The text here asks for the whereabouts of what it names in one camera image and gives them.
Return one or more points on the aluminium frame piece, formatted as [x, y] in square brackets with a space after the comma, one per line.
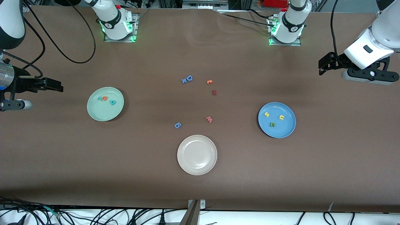
[203, 4]

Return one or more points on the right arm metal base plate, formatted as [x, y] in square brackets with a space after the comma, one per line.
[135, 31]

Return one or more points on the beige plate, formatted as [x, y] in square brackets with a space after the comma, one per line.
[197, 154]

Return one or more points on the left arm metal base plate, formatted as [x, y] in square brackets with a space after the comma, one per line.
[286, 44]

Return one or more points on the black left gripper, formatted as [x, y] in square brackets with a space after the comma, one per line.
[338, 60]

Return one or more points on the light green plate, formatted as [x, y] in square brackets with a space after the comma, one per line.
[103, 111]

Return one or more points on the blue plate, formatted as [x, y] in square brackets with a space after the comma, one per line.
[286, 129]

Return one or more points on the pink foam letter w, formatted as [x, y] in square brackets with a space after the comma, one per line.
[209, 119]

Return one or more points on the black power plug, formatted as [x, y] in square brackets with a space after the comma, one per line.
[162, 220]

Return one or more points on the blue foam letter g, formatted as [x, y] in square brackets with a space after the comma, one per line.
[177, 125]

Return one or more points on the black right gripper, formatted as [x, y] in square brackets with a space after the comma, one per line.
[22, 83]

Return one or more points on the red box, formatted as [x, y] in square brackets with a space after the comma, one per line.
[275, 3]

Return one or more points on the brown table cover sheet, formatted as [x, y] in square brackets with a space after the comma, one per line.
[281, 175]

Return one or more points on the aluminium corner post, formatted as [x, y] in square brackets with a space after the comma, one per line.
[379, 15]

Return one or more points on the blue foam letter D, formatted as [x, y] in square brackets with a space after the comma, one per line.
[189, 78]

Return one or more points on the metal table leg bracket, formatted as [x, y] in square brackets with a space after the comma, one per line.
[192, 217]

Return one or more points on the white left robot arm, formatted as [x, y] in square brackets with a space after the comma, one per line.
[290, 25]

